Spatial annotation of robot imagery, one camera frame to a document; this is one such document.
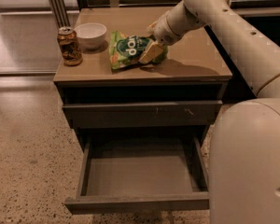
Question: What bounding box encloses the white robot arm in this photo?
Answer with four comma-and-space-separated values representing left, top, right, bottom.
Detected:
141, 0, 280, 224

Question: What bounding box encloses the closed grey top drawer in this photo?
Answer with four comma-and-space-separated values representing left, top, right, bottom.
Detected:
63, 100, 222, 129

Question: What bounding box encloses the brown drink can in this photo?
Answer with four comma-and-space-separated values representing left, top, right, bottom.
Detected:
57, 26, 83, 66

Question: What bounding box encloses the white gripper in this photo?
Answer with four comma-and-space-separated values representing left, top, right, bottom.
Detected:
139, 10, 183, 64

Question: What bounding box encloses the grey drawer cabinet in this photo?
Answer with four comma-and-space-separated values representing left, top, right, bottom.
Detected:
53, 6, 233, 154

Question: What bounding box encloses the white ceramic bowl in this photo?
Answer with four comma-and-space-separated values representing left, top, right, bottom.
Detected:
75, 22, 106, 49

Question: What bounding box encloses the open grey middle drawer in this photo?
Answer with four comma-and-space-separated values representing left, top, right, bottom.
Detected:
64, 136, 209, 215

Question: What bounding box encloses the grey metal post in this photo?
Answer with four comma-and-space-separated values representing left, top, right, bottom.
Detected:
49, 0, 70, 28

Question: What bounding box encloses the green rice chip bag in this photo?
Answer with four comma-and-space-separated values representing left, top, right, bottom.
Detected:
109, 31, 168, 71

